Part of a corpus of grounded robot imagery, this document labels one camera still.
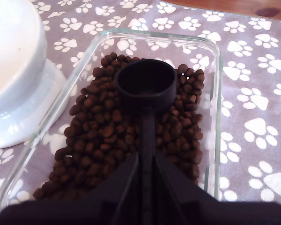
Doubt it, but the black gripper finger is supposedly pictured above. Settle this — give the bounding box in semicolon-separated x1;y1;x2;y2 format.
155;156;210;207
81;153;141;207

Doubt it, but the black plastic measuring scoop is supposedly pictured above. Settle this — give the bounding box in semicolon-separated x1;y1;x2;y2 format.
115;59;178;225

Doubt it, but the brown cat kibble heap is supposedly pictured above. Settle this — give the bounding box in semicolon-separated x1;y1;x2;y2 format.
32;52;205;202

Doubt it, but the white paw-print ceramic cat bowl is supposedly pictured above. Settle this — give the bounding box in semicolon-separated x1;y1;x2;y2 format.
0;0;68;150

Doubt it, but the clear glass rectangular dish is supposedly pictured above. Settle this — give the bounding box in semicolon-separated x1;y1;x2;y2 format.
0;28;223;211

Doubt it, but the purple paw-print tablecloth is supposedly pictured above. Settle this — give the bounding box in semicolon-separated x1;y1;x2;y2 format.
0;0;281;207

